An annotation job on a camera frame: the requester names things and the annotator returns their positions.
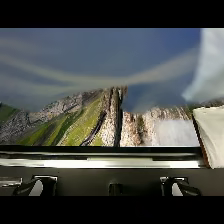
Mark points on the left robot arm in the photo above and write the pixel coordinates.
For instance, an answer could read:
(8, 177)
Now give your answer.
(24, 188)

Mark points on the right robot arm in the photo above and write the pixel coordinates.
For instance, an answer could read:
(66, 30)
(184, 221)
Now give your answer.
(186, 189)

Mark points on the light blue shirt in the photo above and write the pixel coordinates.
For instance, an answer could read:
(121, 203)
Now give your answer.
(211, 133)

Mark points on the silver frame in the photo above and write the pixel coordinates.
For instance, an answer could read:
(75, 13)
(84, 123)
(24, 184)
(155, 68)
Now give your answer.
(100, 163)

